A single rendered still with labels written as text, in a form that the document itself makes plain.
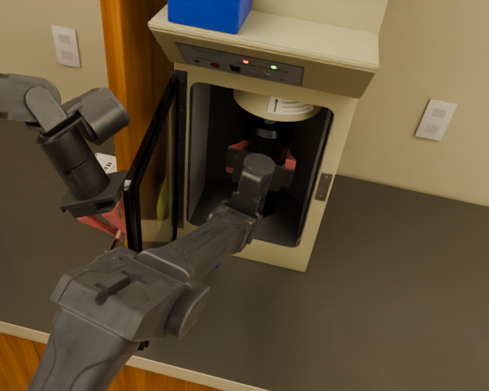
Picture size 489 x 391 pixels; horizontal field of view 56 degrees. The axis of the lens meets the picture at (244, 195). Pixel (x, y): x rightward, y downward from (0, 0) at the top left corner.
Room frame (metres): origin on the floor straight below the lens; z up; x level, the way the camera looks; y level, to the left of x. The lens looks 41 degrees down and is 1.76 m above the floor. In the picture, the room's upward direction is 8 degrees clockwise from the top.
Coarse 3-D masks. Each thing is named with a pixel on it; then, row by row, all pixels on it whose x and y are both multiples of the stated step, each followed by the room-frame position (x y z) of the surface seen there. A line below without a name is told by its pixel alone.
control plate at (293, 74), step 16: (192, 48) 0.64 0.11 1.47; (192, 64) 0.69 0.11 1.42; (208, 64) 0.68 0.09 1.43; (224, 64) 0.66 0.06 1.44; (240, 64) 0.65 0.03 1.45; (256, 64) 0.64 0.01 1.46; (272, 64) 0.63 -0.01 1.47; (288, 64) 0.62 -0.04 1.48; (272, 80) 0.68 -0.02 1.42; (288, 80) 0.66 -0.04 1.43
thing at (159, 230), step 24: (168, 120) 0.64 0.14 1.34; (144, 144) 0.50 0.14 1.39; (168, 144) 0.64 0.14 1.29; (168, 168) 0.64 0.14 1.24; (144, 192) 0.48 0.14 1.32; (168, 192) 0.64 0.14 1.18; (144, 216) 0.47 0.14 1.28; (168, 216) 0.64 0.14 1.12; (144, 240) 0.46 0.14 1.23; (168, 240) 0.63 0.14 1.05
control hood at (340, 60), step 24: (168, 24) 0.62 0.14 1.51; (264, 24) 0.66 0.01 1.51; (288, 24) 0.68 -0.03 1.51; (312, 24) 0.69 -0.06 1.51; (168, 48) 0.66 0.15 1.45; (216, 48) 0.62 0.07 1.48; (240, 48) 0.61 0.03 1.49; (264, 48) 0.60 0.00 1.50; (288, 48) 0.60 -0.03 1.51; (312, 48) 0.60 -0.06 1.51; (336, 48) 0.62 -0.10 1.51; (360, 48) 0.63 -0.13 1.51; (312, 72) 0.62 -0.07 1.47; (336, 72) 0.61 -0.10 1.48; (360, 72) 0.59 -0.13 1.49; (360, 96) 0.67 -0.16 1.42
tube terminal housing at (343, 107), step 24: (264, 0) 0.72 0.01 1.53; (288, 0) 0.71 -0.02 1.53; (312, 0) 0.71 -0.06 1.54; (360, 0) 0.70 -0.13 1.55; (384, 0) 0.70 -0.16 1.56; (336, 24) 0.70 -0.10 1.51; (360, 24) 0.70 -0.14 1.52; (192, 72) 0.73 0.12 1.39; (216, 72) 0.72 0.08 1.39; (288, 96) 0.71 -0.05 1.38; (312, 96) 0.70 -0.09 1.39; (336, 96) 0.70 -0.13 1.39; (336, 120) 0.70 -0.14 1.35; (336, 144) 0.70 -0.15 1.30; (336, 168) 0.69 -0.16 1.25; (312, 216) 0.70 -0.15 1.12; (312, 240) 0.70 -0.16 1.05; (288, 264) 0.70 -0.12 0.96
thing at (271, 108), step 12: (240, 96) 0.77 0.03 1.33; (252, 96) 0.75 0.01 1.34; (264, 96) 0.74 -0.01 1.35; (252, 108) 0.74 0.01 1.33; (264, 108) 0.73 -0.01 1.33; (276, 108) 0.73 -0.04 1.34; (288, 108) 0.73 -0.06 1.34; (300, 108) 0.74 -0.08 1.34; (312, 108) 0.76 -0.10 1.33; (276, 120) 0.72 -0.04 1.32; (288, 120) 0.73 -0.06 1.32
